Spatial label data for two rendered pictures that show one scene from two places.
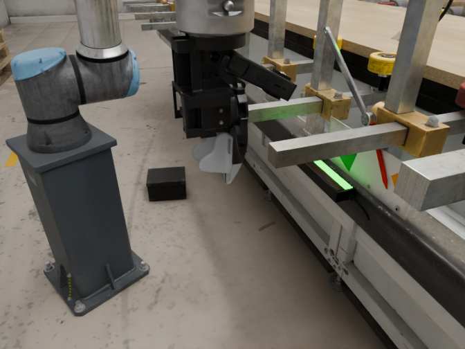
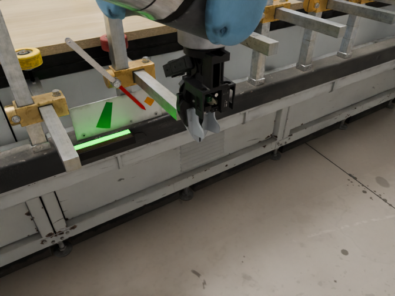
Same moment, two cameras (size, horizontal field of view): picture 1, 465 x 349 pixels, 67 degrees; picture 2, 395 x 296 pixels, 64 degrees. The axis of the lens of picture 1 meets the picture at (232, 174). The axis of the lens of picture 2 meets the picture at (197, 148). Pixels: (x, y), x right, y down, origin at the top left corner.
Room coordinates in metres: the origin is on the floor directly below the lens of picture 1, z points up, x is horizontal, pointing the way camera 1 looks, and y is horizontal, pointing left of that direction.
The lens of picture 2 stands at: (0.57, 0.54, 1.21)
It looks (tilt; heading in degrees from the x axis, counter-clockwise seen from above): 37 degrees down; 258
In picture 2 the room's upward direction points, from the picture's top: straight up
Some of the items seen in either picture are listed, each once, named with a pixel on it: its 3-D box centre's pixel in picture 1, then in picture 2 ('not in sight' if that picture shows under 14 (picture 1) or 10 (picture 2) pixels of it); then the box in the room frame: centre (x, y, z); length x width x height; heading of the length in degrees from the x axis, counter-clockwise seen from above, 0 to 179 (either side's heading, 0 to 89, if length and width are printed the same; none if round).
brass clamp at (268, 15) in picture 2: not in sight; (269, 11); (0.11, -0.47, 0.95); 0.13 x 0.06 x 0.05; 20
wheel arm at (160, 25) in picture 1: (184, 25); not in sight; (1.95, 0.25, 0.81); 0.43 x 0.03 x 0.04; 110
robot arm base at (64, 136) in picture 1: (57, 125); not in sight; (1.03, 0.55, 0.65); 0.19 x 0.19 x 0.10
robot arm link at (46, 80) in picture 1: (48, 82); not in sight; (1.04, 0.55, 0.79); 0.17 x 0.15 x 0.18; 119
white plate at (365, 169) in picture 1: (362, 162); (119, 112); (0.62, -0.26, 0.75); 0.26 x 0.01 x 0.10; 20
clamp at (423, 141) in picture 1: (405, 127); (129, 73); (0.58, -0.31, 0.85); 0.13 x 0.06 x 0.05; 20
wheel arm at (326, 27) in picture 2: not in sight; (277, 11); (0.08, -0.46, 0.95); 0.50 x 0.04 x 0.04; 110
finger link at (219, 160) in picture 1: (219, 162); (210, 124); (0.43, 0.02, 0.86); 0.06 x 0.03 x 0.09; 110
